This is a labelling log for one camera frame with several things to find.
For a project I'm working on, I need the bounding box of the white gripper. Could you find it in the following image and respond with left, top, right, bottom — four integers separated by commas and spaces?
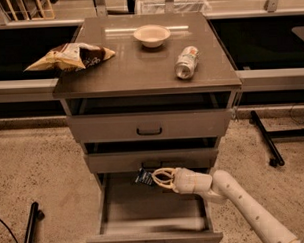
152, 167, 212, 194

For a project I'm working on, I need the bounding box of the dark blue rxbar wrapper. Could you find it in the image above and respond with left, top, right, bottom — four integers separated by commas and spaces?
135, 168, 154, 186

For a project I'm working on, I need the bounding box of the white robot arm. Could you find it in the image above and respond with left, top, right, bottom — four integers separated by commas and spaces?
152, 167, 304, 243

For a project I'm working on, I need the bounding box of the grey open bottom drawer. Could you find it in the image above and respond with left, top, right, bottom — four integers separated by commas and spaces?
87, 172, 223, 243

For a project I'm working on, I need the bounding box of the grey middle drawer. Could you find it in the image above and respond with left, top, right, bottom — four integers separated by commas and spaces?
84, 137, 218, 173

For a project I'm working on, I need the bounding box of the grey drawer cabinet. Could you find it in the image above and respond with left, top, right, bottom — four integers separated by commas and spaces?
49, 10, 248, 243

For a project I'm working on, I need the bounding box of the grey top drawer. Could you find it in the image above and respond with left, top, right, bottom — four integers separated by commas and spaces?
68, 92, 231, 142

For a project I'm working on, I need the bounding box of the black stand leg right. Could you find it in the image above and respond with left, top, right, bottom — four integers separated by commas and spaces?
249, 111, 304, 167

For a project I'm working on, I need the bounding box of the black stand leg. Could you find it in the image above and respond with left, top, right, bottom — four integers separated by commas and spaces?
0, 200, 46, 243
249, 111, 304, 167

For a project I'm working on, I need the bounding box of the silver soda can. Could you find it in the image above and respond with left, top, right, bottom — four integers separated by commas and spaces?
175, 46, 199, 79

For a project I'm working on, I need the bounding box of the black stand leg left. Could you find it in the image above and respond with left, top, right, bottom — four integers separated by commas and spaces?
0, 200, 46, 243

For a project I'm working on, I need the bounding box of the white paper bowl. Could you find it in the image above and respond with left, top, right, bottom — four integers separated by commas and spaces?
133, 24, 171, 48

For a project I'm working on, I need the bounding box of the yellow brown chip bag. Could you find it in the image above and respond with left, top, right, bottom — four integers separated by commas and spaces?
26, 43, 116, 71

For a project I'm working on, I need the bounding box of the wooden rack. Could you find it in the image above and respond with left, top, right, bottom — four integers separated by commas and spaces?
0, 0, 55, 21

